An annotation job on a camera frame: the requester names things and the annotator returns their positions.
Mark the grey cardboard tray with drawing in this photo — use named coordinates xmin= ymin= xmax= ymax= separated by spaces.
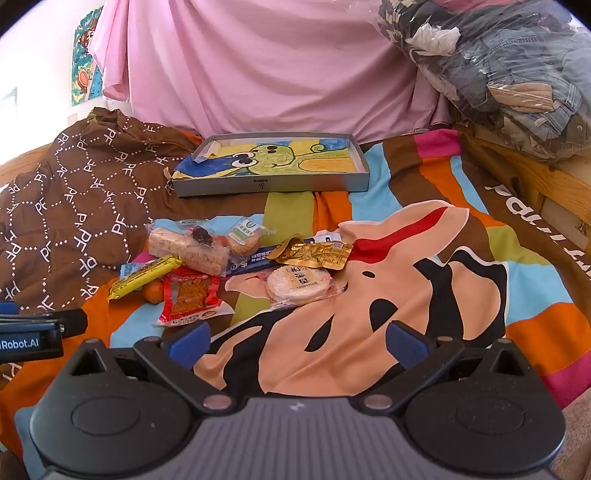
xmin=171 ymin=133 xmax=371 ymax=198

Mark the brown patterned cloth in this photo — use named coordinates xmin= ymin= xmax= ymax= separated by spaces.
xmin=0 ymin=107 xmax=204 ymax=315

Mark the colourful cartoon printed blanket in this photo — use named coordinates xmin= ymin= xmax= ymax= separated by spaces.
xmin=0 ymin=129 xmax=591 ymax=462

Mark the light blue snack packet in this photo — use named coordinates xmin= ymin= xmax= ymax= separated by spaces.
xmin=120 ymin=261 xmax=160 ymax=280

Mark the puffed rice bar packet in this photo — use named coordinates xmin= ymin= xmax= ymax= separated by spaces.
xmin=147 ymin=224 xmax=232 ymax=275

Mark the long dark blue packet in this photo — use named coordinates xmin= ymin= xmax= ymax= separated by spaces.
xmin=226 ymin=233 xmax=342 ymax=278

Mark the yellow bar packet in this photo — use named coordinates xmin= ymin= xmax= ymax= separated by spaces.
xmin=108 ymin=255 xmax=183 ymax=301

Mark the small orange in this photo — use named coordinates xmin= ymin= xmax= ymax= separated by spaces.
xmin=142 ymin=279 xmax=166 ymax=304

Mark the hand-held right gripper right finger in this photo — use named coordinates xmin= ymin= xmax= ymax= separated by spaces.
xmin=353 ymin=320 xmax=532 ymax=414

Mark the clear bag of clothes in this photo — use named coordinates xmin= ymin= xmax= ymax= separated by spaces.
xmin=379 ymin=0 xmax=591 ymax=162

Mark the wall poster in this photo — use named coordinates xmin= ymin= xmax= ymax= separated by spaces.
xmin=71 ymin=6 xmax=105 ymax=107

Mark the green label biscuit packet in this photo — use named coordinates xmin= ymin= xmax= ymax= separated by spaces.
xmin=217 ymin=215 xmax=275 ymax=271

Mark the clear packet with dark plum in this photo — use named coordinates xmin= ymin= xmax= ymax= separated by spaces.
xmin=178 ymin=220 xmax=218 ymax=247

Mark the round rice cracker packet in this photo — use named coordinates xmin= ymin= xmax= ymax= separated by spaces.
xmin=256 ymin=264 xmax=347 ymax=309

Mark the red snack packet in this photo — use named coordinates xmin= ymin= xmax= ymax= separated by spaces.
xmin=154 ymin=270 xmax=235 ymax=326

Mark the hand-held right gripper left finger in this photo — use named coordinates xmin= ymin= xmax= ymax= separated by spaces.
xmin=60 ymin=320 xmax=238 ymax=414

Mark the gold snack packet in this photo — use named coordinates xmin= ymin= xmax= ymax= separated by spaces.
xmin=270 ymin=235 xmax=354 ymax=271

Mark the wooden bed frame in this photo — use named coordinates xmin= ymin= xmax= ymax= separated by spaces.
xmin=455 ymin=122 xmax=591 ymax=259

